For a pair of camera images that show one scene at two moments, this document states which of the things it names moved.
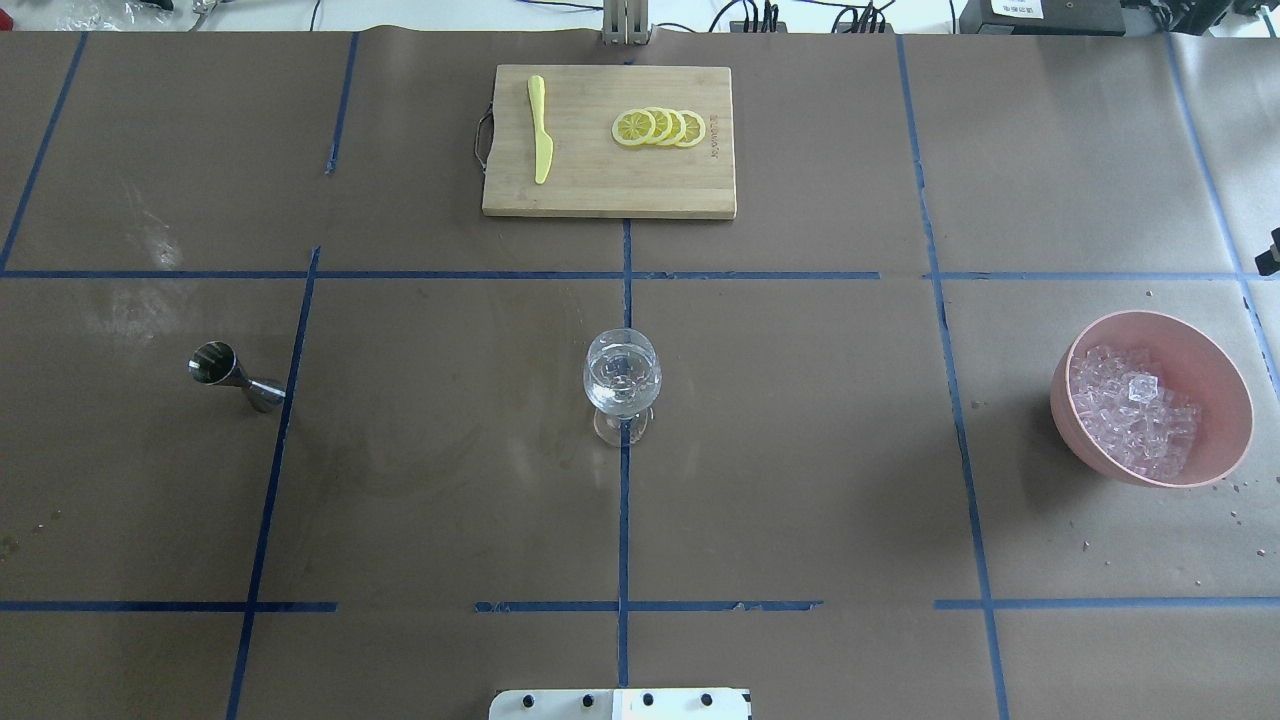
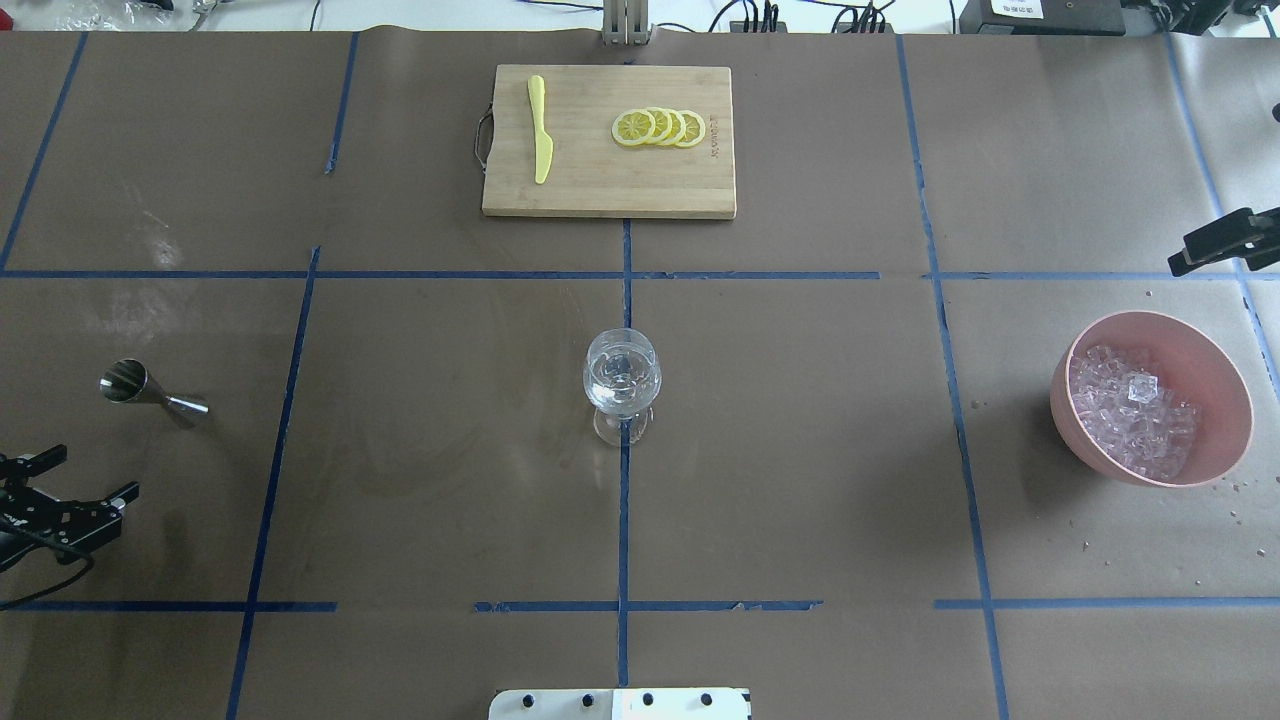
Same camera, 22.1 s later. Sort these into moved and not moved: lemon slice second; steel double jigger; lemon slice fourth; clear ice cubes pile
Moved: steel double jigger
Not moved: clear ice cubes pile; lemon slice second; lemon slice fourth
